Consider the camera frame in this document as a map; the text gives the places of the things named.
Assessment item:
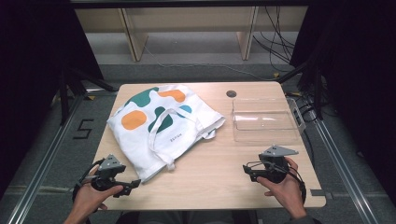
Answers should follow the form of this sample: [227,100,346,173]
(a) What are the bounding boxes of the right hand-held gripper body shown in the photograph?
[260,145,299,184]

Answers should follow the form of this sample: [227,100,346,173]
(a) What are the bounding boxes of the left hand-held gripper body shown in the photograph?
[90,154,127,191]

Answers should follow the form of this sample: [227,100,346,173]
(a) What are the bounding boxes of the white tote bag coloured blobs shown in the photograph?
[106,83,226,184]

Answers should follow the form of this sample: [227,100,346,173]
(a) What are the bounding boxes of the person's right hand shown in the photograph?
[256,157,307,219]

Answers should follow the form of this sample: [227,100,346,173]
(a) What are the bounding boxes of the person's left hand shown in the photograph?
[73,183,124,220]

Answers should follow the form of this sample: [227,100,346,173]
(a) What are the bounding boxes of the clear plastic box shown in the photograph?
[231,97,306,144]

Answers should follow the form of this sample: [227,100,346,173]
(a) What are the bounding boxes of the black metal stand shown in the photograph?
[58,63,119,126]
[276,60,325,121]

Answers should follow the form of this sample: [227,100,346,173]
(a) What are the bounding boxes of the dark curtain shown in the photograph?
[289,0,396,197]
[0,0,105,200]

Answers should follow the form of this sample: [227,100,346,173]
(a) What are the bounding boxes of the light wooden desk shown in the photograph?
[74,6,309,63]

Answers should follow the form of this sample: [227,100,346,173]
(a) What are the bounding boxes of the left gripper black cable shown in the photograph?
[72,158,105,203]

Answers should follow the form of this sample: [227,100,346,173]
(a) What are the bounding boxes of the aluminium floor rail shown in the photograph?
[311,118,381,224]
[6,88,120,224]

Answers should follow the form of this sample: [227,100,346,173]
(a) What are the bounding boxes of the black cables beside table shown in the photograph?
[285,91,319,124]

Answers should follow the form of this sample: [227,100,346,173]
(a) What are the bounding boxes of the bundle of black cables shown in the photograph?
[252,6,297,73]

